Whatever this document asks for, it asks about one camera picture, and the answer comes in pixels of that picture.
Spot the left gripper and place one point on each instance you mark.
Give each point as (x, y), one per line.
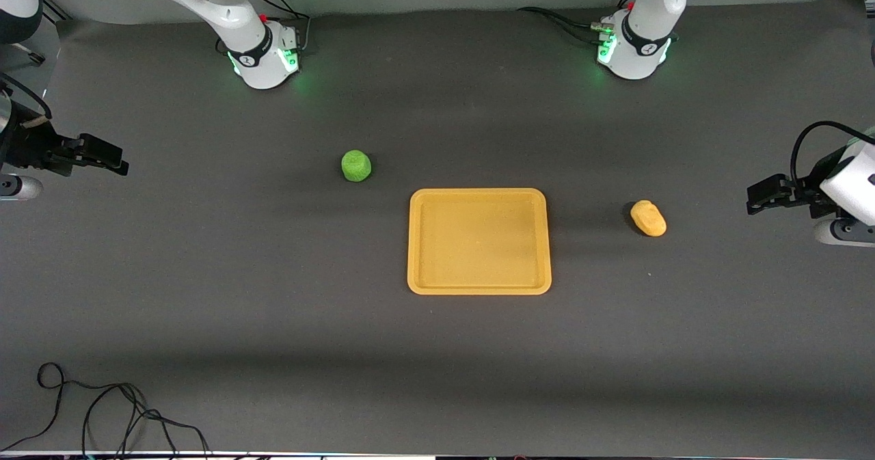
(809, 195)

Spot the yellow plastic tray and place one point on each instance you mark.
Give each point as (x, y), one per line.
(478, 241)

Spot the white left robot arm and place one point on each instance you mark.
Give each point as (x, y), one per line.
(649, 29)

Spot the dark grey table mat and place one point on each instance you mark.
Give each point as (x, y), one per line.
(437, 350)

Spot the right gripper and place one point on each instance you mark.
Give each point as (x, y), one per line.
(33, 147)

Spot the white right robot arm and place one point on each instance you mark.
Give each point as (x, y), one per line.
(236, 16)

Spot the aluminium frame rail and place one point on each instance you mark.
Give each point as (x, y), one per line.
(56, 7)

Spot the yellow-orange toy potato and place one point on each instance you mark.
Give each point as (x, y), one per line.
(649, 218)

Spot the green toy apple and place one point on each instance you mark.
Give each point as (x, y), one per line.
(356, 165)

